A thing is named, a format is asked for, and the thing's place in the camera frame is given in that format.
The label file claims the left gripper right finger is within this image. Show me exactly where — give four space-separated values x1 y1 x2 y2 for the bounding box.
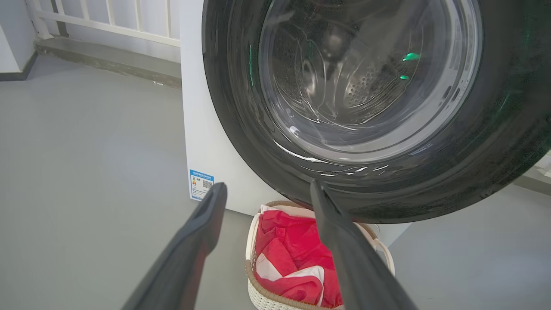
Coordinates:
310 180 418 310

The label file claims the red white-striped garment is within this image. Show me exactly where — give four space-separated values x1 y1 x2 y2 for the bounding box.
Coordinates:
254 252 328 307

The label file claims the cream perforated laundry basket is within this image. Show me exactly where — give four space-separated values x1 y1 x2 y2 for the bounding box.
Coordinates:
245 200 396 310

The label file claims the dark round washer door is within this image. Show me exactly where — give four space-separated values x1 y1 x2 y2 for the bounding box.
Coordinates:
201 0 551 224

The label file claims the white front-load washing machine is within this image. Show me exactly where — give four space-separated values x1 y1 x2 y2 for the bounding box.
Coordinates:
179 0 412 248

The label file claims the plain red garment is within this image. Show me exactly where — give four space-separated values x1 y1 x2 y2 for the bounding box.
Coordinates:
255 210 345 309

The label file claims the blue energy label sticker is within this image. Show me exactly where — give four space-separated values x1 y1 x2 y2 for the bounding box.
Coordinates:
189 169 215 202

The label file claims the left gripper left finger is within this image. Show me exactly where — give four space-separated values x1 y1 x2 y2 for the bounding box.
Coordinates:
121 182 228 310

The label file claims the white metal railing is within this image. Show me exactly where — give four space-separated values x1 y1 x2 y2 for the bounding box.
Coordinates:
26 0 181 48

